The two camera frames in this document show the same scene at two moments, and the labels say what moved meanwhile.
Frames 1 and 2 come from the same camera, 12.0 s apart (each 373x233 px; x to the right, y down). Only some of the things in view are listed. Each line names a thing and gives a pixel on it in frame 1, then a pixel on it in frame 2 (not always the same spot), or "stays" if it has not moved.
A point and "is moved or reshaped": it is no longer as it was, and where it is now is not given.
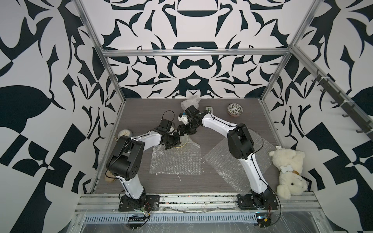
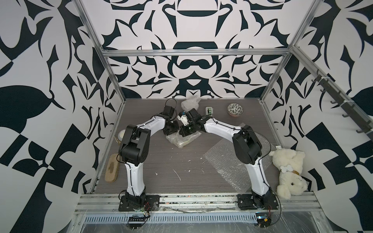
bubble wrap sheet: [188, 102] stays
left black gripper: [177, 141] to [176, 125]
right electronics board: [263, 221] stays
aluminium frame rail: [115, 52] stays
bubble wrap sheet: [219, 155] stays
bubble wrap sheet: [185, 160] is moved or reshaped
